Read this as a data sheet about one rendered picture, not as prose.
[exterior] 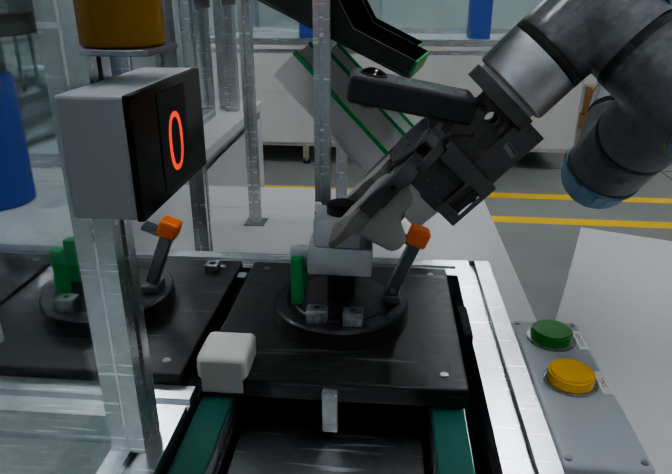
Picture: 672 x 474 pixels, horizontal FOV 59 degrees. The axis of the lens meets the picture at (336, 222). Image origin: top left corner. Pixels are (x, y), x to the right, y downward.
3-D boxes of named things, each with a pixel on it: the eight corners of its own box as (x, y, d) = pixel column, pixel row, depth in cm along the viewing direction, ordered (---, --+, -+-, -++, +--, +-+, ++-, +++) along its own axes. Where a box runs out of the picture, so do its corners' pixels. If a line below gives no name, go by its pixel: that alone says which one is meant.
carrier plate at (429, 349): (444, 282, 74) (445, 267, 73) (467, 409, 52) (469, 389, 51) (255, 275, 76) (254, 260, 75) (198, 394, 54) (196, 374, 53)
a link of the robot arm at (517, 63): (524, 28, 48) (506, 22, 55) (481, 70, 49) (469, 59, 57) (584, 94, 49) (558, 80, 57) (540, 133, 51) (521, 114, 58)
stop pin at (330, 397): (338, 424, 54) (338, 387, 52) (337, 433, 52) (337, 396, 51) (323, 423, 54) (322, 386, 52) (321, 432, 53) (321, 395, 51)
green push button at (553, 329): (564, 335, 62) (567, 319, 62) (575, 357, 59) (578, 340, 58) (525, 334, 63) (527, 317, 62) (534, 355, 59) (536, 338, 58)
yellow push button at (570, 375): (584, 376, 56) (588, 358, 55) (598, 403, 52) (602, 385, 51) (541, 374, 56) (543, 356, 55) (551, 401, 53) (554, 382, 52)
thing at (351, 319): (363, 319, 58) (363, 306, 58) (362, 328, 57) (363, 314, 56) (343, 319, 58) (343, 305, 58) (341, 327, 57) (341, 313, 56)
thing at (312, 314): (328, 317, 59) (327, 303, 58) (326, 325, 57) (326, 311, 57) (307, 316, 59) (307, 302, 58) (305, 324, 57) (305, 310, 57)
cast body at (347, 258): (372, 259, 63) (374, 196, 60) (371, 278, 59) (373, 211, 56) (294, 255, 64) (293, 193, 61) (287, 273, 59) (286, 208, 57)
